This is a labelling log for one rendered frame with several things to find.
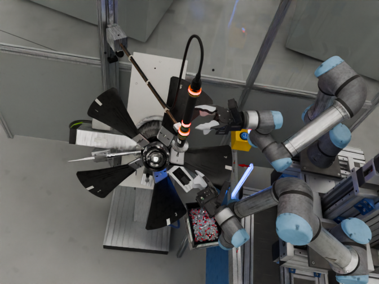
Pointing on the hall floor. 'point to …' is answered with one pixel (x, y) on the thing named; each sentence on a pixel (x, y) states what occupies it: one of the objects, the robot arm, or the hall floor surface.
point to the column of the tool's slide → (109, 75)
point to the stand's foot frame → (123, 211)
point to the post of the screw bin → (183, 247)
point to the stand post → (141, 204)
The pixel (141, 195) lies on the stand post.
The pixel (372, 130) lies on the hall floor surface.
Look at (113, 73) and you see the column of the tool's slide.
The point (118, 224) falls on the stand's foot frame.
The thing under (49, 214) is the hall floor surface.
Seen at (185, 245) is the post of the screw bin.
